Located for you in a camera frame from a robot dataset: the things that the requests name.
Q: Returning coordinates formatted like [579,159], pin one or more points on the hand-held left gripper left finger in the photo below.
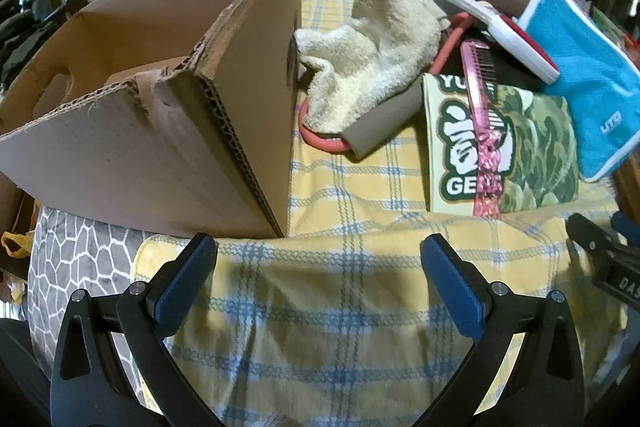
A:
[187,277]

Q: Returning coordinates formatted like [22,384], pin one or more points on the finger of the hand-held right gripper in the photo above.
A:
[592,234]

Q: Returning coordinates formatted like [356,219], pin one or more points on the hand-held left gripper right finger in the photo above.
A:
[450,287]

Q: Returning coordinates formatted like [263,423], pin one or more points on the brown cardboard box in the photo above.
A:
[150,167]

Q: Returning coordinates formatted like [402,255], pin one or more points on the pink glitter comb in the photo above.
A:
[482,132]

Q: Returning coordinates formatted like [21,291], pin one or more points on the blue zip pouch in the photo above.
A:
[585,72]

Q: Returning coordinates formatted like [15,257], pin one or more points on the white and red lint brush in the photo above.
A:
[480,9]

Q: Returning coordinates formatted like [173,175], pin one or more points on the green wave-print packet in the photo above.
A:
[535,147]

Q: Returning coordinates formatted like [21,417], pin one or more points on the grey cobble-pattern blanket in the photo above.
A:
[80,247]

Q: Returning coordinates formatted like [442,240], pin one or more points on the yellow plaid cloth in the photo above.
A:
[325,332]

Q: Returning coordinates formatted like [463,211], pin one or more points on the yellow plastic bag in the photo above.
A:
[12,247]

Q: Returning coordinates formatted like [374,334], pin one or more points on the cream terry towel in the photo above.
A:
[370,47]

